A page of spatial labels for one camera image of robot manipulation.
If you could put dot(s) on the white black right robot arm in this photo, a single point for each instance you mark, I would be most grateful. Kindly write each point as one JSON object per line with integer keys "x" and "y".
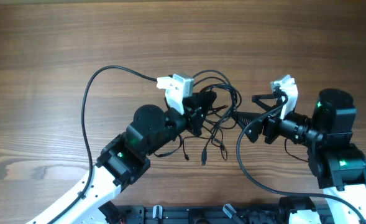
{"x": 337, "y": 164}

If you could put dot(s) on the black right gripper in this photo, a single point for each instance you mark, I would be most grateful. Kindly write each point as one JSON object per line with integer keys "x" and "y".
{"x": 272, "y": 121}

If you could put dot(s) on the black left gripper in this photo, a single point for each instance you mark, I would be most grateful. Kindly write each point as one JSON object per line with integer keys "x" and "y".
{"x": 198, "y": 101}

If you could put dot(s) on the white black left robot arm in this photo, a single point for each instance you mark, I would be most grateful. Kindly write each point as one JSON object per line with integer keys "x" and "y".
{"x": 124, "y": 160}

